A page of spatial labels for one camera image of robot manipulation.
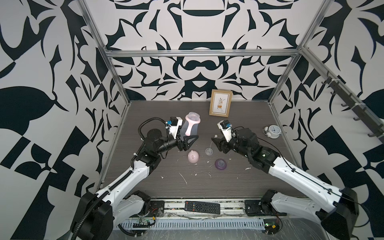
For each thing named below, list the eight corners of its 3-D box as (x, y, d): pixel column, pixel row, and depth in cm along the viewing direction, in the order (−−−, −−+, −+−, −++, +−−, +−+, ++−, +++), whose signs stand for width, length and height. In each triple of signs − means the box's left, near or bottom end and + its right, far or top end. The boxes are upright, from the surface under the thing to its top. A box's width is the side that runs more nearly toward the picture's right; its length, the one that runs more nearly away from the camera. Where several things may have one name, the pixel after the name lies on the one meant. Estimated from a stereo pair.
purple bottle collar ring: (215, 170, 89) (215, 168, 86) (214, 160, 92) (215, 158, 90) (226, 170, 89) (227, 168, 86) (225, 160, 92) (226, 158, 90)
